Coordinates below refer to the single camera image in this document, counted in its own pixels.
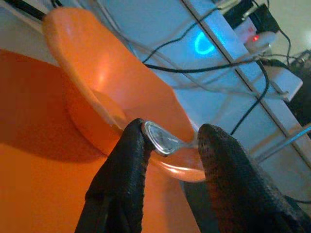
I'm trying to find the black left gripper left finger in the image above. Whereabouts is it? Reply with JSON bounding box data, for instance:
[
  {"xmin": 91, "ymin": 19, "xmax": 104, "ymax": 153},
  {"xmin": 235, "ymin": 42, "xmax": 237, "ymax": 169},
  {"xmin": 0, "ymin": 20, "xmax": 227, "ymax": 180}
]
[{"xmin": 74, "ymin": 118, "xmax": 156, "ymax": 233}]

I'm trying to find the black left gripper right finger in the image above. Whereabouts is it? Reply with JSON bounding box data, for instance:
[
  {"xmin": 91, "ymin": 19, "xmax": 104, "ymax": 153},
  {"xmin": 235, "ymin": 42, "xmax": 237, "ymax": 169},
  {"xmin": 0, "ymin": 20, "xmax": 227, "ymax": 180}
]
[{"xmin": 193, "ymin": 123, "xmax": 311, "ymax": 233}]

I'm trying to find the metal spoon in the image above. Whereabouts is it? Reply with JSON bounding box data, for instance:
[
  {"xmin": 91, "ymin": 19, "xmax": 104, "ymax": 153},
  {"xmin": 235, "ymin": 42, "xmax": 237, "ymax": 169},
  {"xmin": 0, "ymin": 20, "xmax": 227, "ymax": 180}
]
[{"xmin": 142, "ymin": 120, "xmax": 196, "ymax": 158}]

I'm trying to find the orange plastic bowl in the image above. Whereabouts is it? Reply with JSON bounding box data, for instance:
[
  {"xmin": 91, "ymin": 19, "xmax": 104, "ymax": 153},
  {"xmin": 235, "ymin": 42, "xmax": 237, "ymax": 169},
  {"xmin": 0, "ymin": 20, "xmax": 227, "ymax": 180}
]
[{"xmin": 42, "ymin": 6, "xmax": 207, "ymax": 182}]

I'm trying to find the orange plastic plate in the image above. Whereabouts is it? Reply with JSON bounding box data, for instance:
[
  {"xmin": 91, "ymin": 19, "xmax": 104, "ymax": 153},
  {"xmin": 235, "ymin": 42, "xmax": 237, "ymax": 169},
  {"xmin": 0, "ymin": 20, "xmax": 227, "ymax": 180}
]
[{"xmin": 0, "ymin": 48, "xmax": 204, "ymax": 233}]

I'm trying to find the white box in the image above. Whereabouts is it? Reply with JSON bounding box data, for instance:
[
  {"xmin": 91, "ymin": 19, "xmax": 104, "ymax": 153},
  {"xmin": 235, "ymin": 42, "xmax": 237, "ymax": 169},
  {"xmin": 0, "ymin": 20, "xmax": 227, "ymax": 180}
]
[{"xmin": 266, "ymin": 65, "xmax": 304, "ymax": 103}]

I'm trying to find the white power strip red light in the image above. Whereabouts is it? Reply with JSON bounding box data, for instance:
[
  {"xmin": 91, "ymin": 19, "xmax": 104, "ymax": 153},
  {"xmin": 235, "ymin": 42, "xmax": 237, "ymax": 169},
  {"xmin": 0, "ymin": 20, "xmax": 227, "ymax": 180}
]
[{"xmin": 237, "ymin": 23, "xmax": 277, "ymax": 53}]

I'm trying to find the black power adapter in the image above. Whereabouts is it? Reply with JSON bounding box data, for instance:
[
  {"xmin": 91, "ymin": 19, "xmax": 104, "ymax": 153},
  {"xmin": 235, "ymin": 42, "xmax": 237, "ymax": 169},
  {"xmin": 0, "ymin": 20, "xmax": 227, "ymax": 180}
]
[{"xmin": 223, "ymin": 0, "xmax": 280, "ymax": 34}]

